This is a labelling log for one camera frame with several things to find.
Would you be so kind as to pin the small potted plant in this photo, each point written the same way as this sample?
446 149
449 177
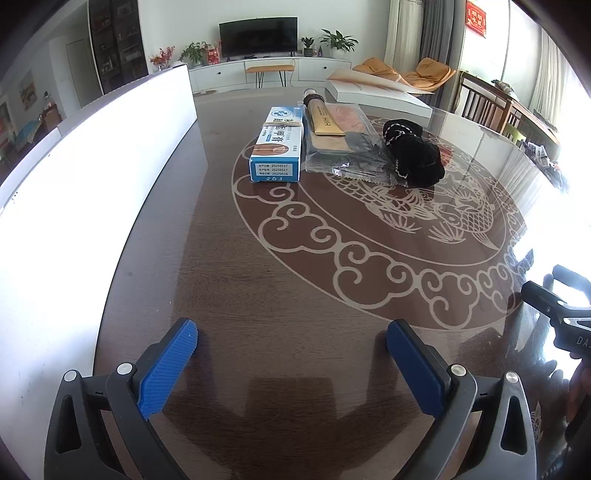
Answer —
307 45

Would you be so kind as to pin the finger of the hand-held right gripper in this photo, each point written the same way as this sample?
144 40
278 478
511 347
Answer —
572 285
545 300

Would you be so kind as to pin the black velvet scrunchie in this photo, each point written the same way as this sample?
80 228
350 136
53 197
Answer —
415 157

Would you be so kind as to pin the large potted plant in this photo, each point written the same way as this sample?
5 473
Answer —
339 44

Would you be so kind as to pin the orange footstool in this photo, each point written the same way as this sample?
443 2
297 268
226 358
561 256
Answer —
376 67

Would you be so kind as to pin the beige box lid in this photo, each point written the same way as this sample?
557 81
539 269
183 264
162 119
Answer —
369 81

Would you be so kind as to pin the blue and white box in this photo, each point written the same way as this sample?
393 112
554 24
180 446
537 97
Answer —
277 152

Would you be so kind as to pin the framed wall painting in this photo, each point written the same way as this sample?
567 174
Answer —
27 90

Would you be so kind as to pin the person's right hand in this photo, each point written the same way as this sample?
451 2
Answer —
581 392

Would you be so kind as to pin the dark bookcase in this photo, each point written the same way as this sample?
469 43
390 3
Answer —
117 46

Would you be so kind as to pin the grey and white curtains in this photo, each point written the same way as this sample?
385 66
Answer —
418 32

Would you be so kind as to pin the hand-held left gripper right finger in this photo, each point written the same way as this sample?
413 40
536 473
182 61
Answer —
415 364

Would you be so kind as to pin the orange stool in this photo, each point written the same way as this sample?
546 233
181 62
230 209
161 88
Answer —
270 68

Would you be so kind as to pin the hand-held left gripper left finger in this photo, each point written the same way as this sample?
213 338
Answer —
166 369

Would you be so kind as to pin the bushy potted plant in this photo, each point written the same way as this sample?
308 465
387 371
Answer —
195 53

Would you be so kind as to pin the red flowers in vase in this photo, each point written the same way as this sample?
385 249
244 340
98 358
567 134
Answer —
162 59

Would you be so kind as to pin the sheer white curtain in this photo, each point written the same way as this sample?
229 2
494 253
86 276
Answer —
554 74

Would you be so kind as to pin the wooden side table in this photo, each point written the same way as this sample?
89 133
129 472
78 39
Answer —
531 115

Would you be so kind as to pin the brown elastic band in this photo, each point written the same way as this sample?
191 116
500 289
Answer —
281 123

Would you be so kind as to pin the orange lounge chair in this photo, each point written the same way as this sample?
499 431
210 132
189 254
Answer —
429 74

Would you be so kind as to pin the red gift box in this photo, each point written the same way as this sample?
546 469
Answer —
214 55

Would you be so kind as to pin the clear plastic packet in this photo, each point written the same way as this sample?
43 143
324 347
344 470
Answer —
351 152

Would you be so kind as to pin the black television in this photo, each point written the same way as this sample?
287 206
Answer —
258 37

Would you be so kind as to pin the beige tube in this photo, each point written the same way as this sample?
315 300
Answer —
323 120

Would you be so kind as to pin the red wall hanging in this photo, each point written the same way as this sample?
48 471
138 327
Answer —
477 16

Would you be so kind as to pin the white tv cabinet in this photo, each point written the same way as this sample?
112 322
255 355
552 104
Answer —
231 76

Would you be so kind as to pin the dark wooden chair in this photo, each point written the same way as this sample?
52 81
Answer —
482 101

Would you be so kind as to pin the flat white box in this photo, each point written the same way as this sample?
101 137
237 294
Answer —
383 104

